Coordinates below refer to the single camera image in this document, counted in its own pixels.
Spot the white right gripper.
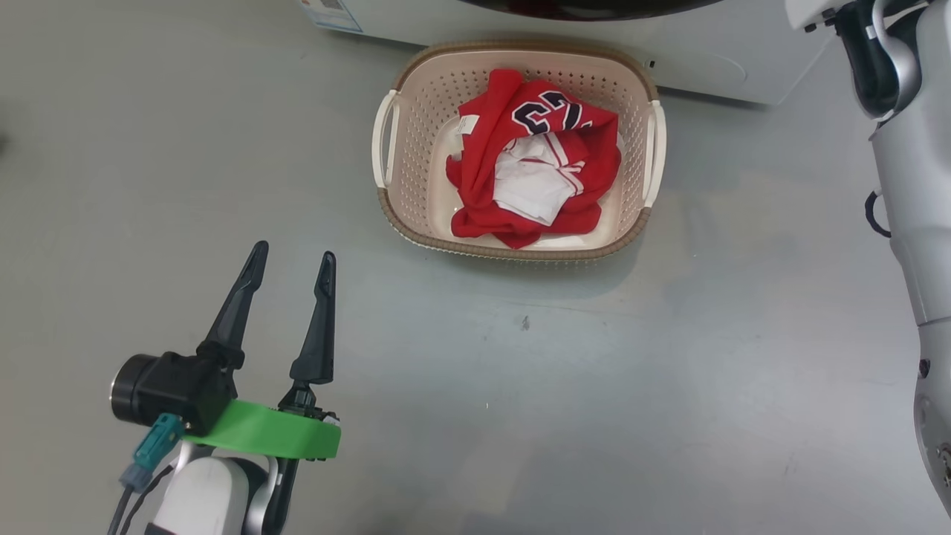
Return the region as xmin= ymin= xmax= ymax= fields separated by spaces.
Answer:
xmin=785 ymin=0 xmax=845 ymax=30

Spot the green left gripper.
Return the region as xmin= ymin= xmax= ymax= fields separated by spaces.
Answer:
xmin=181 ymin=239 xmax=343 ymax=462

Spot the black round washing machine door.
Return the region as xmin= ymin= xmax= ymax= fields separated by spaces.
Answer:
xmin=456 ymin=0 xmax=730 ymax=22

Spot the red white jersey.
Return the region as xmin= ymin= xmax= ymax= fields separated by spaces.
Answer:
xmin=445 ymin=68 xmax=623 ymax=250

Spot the white washing machine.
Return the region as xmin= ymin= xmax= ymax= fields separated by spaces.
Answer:
xmin=296 ymin=0 xmax=838 ymax=107

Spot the cream perforated laundry basket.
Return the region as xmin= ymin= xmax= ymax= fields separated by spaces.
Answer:
xmin=371 ymin=40 xmax=668 ymax=263

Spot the blue white energy label sticker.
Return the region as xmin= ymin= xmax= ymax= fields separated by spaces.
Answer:
xmin=300 ymin=0 xmax=364 ymax=34

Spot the left camera cable teal plug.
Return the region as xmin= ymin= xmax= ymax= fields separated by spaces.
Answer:
xmin=107 ymin=413 xmax=186 ymax=535

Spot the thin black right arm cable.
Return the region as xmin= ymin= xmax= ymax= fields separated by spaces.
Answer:
xmin=864 ymin=190 xmax=892 ymax=240

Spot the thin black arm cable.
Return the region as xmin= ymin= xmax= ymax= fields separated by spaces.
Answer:
xmin=864 ymin=190 xmax=892 ymax=240
xmin=119 ymin=464 xmax=177 ymax=535

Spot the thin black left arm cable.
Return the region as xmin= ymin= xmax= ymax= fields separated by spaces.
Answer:
xmin=119 ymin=464 xmax=177 ymax=535

